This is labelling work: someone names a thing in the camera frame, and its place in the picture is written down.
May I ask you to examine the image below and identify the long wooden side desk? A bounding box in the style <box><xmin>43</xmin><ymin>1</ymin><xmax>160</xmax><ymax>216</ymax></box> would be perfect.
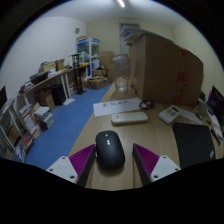
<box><xmin>18</xmin><ymin>63</ymin><xmax>90</xmax><ymax>111</ymax></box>

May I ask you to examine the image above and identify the black flat monitor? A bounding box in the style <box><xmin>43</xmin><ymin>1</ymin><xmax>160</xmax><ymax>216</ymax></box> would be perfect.
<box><xmin>0</xmin><ymin>85</ymin><xmax>8</xmax><ymax>109</ymax></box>

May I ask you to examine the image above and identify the white shelf unit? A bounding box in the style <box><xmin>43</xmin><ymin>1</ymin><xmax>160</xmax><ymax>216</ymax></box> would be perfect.
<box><xmin>0</xmin><ymin>98</ymin><xmax>36</xmax><ymax>163</ymax></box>

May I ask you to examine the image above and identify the slim white remote control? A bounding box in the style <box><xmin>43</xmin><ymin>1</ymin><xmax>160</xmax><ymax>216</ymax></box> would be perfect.
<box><xmin>110</xmin><ymin>111</ymin><xmax>149</xmax><ymax>126</ymax></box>

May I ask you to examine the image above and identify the black computer mouse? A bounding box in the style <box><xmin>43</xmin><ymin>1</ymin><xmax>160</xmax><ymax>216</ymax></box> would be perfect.
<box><xmin>95</xmin><ymin>129</ymin><xmax>126</xmax><ymax>170</ymax></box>

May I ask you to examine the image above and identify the stack of cardboard boxes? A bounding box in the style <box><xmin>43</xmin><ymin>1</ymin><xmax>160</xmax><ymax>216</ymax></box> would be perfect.
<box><xmin>99</xmin><ymin>50</ymin><xmax>116</xmax><ymax>84</ymax></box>

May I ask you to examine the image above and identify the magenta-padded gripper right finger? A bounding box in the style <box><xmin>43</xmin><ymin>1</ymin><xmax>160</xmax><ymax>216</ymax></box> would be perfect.
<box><xmin>131</xmin><ymin>143</ymin><xmax>182</xmax><ymax>186</ymax></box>

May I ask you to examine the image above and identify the ceiling light tube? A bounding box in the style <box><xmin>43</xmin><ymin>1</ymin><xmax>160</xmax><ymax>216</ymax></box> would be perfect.
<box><xmin>114</xmin><ymin>0</ymin><xmax>127</xmax><ymax>9</ymax></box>

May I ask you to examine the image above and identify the blue white display cabinet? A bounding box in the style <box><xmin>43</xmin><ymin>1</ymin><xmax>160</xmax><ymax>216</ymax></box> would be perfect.
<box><xmin>75</xmin><ymin>35</ymin><xmax>101</xmax><ymax>78</ymax></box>

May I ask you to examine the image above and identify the grey door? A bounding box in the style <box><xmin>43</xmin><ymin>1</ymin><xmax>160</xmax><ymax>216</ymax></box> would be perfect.
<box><xmin>118</xmin><ymin>22</ymin><xmax>141</xmax><ymax>56</ymax></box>

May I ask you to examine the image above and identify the large brown cardboard box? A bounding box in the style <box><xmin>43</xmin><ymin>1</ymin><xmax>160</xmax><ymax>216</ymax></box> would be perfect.
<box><xmin>119</xmin><ymin>26</ymin><xmax>205</xmax><ymax>108</ymax></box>

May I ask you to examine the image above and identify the open cardboard box with items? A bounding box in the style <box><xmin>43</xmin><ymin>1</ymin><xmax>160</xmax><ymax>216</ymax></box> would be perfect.
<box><xmin>87</xmin><ymin>75</ymin><xmax>109</xmax><ymax>90</ymax></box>

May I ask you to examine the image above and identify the white remote with display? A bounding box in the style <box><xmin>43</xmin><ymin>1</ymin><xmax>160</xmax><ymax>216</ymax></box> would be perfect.
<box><xmin>158</xmin><ymin>104</ymin><xmax>181</xmax><ymax>125</ymax></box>

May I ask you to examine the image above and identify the black monitor with purple screen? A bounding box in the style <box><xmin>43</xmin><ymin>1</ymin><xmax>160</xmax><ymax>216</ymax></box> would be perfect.
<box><xmin>206</xmin><ymin>85</ymin><xmax>224</xmax><ymax>134</ymax></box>

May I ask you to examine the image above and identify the pile of books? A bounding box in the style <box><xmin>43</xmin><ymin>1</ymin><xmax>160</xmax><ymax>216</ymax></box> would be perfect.
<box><xmin>19</xmin><ymin>103</ymin><xmax>55</xmax><ymax>132</ymax></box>

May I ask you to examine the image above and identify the black coiled cable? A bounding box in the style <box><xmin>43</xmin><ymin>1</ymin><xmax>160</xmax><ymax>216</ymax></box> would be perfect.
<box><xmin>138</xmin><ymin>99</ymin><xmax>155</xmax><ymax>111</ymax></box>

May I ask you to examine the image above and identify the black mouse pad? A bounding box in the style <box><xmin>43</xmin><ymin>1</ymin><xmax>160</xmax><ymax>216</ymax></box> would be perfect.
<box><xmin>171</xmin><ymin>122</ymin><xmax>217</xmax><ymax>169</ymax></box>

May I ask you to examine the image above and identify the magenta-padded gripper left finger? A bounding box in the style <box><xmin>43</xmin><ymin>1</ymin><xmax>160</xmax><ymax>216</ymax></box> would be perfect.
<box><xmin>45</xmin><ymin>143</ymin><xmax>97</xmax><ymax>188</ymax></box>

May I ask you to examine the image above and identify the clear glass jar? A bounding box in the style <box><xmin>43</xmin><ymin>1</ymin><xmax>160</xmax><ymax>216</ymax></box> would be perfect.
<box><xmin>112</xmin><ymin>53</ymin><xmax>132</xmax><ymax>94</ymax></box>

